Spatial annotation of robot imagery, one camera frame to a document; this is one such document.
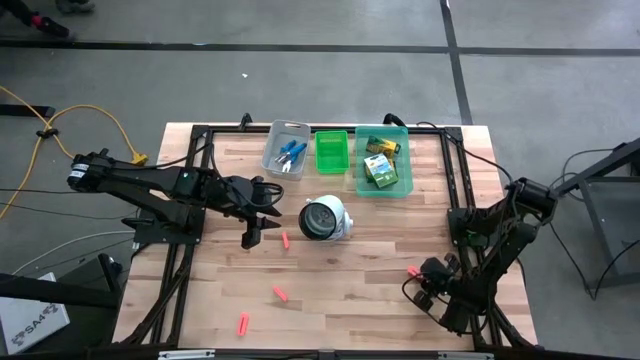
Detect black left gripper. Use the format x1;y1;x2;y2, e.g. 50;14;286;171
218;173;283;251

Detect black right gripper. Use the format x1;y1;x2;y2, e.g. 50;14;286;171
412;252;464;315

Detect small blue-handled pliers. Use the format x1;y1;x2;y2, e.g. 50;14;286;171
274;139;298;165

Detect large blue-handled pliers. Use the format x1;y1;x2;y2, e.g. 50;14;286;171
281;142;309;174

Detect green and yellow crayon box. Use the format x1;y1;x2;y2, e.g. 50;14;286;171
365;135;402;158

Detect grey plastic bin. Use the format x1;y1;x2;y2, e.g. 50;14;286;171
260;119;312;182

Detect green plastic basket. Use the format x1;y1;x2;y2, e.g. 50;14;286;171
314;130;351;175

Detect teal translucent tray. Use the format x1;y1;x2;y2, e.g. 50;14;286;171
354;125;415;199

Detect black stand beam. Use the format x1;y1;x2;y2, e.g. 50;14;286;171
0;252;124;311

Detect white printed box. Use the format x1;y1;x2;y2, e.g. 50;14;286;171
0;272;71;356

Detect black floor bar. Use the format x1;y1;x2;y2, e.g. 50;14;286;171
0;103;56;119

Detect person's foot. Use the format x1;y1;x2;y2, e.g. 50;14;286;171
54;0;96;15

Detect person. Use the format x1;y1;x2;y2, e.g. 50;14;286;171
0;0;71;40

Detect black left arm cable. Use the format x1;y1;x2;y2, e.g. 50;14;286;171
258;181;286;208

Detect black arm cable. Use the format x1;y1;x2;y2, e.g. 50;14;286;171
401;275;444;324
258;181;286;208

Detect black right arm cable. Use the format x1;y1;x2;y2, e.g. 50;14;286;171
401;275;444;324

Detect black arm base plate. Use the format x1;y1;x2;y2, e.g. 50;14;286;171
133;204;206;246
446;207;521;250

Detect white security camera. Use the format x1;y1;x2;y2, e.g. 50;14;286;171
298;193;355;243

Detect silver flat bracket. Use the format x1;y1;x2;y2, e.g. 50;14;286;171
158;349;216;360
438;351;494;360

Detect black aluminium table frame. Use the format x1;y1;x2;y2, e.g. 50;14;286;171
117;113;536;360

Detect black cable from frame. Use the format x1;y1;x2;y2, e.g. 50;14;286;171
415;121;515;185

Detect black looped floor cable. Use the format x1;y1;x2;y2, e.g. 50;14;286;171
547;147;640;301

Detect black desk frame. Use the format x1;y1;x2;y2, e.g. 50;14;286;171
551;137;640;291

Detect white floor cable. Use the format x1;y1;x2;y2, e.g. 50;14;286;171
12;229;137;276

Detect yellow extension cable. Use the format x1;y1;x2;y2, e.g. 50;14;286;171
0;84;150;221

